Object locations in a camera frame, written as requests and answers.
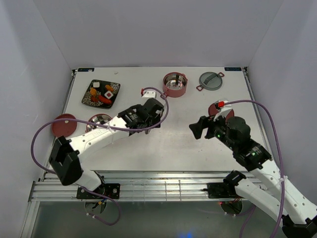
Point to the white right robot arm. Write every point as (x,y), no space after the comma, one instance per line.
(282,201)

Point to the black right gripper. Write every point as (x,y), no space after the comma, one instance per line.
(204,122)

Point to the pink steel-lined bowl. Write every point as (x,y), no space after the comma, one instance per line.
(174,84)
(98,119)

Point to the white red sushi piece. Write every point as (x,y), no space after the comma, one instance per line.
(108,94)

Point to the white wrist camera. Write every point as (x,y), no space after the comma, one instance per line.
(223,109)
(148,93)

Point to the pink steel-lined far bowl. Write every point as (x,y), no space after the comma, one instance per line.
(174,84)

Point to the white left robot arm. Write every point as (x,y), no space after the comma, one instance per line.
(68,154)

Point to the black patterned square plate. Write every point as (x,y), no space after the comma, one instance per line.
(93,101)

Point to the red sausage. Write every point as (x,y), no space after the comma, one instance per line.
(104,100)

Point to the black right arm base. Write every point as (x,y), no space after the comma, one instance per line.
(220,190)

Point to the dark red flat lid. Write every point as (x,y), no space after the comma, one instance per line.
(212,110)

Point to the orange fried food piece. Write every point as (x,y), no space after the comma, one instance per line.
(93,91)

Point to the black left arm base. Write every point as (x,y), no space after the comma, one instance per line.
(111,190)

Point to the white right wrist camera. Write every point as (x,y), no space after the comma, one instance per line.
(223,109)

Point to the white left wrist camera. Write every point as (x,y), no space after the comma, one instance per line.
(148,93)

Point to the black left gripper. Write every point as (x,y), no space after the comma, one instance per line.
(156,121)

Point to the grey lid with handle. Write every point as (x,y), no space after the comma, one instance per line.
(210,81)

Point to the pink steel-lined left bowl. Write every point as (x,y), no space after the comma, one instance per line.
(98,119)

